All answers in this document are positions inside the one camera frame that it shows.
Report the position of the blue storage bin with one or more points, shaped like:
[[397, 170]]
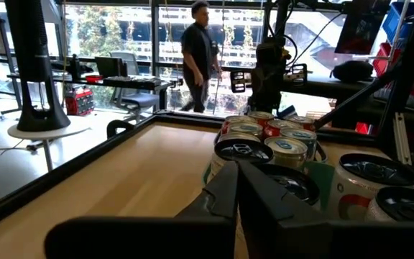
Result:
[[394, 21]]

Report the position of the green plastic tray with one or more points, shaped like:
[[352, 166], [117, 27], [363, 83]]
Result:
[[322, 180]]

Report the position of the black aluminium table frame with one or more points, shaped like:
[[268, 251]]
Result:
[[67, 171]]

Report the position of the black tower fan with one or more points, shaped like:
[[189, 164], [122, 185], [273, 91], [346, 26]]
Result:
[[31, 43]]

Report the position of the silver-top soda can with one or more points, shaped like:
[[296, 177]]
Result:
[[237, 136], [246, 127], [298, 135], [286, 149]]

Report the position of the black workbench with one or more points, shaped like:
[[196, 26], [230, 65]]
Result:
[[336, 88]]

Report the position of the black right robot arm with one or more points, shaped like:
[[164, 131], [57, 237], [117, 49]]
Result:
[[271, 54]]

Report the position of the white round lamp stand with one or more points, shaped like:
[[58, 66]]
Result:
[[49, 134]]

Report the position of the black bag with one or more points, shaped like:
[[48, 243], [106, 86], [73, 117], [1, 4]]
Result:
[[352, 71]]

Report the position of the black laptop screen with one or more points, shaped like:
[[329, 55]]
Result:
[[108, 66]]

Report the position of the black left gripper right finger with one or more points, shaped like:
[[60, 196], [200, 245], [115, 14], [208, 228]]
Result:
[[300, 237]]

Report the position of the red soda can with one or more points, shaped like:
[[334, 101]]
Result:
[[302, 120], [237, 119], [261, 115], [278, 124]]

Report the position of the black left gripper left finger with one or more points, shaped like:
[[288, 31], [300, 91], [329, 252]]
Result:
[[156, 237]]

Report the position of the red tool box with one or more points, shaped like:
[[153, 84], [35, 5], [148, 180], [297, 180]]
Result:
[[79, 102]]

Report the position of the black wall monitor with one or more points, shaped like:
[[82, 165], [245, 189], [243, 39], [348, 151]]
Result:
[[361, 28]]

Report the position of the red storage bin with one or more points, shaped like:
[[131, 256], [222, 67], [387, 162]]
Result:
[[381, 61]]

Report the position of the grey office chair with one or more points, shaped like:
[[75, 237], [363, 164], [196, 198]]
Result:
[[135, 100]]

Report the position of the small red desk item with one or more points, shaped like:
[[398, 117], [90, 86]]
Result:
[[93, 78]]

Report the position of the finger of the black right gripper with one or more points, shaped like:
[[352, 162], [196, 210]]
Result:
[[259, 97], [274, 97]]

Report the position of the person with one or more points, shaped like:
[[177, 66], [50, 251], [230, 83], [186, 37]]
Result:
[[198, 46]]

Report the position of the black office desk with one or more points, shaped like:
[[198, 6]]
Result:
[[135, 84]]

